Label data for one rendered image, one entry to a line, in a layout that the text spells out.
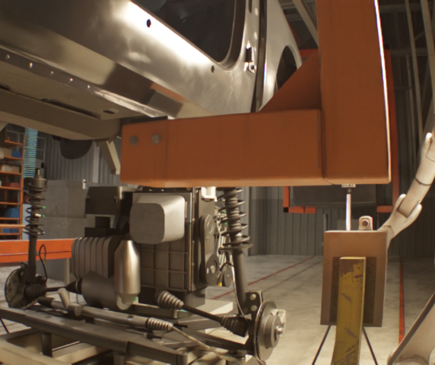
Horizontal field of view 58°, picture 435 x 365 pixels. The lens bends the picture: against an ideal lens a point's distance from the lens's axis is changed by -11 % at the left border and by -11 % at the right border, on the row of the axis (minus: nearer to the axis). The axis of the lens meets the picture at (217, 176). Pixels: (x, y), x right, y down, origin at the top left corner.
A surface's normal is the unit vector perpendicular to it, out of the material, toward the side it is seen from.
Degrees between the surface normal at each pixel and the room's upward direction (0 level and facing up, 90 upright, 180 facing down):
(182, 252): 90
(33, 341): 90
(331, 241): 90
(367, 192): 90
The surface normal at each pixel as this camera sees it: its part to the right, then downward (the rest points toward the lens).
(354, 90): -0.41, -0.09
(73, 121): 0.90, 0.11
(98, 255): -0.62, -0.08
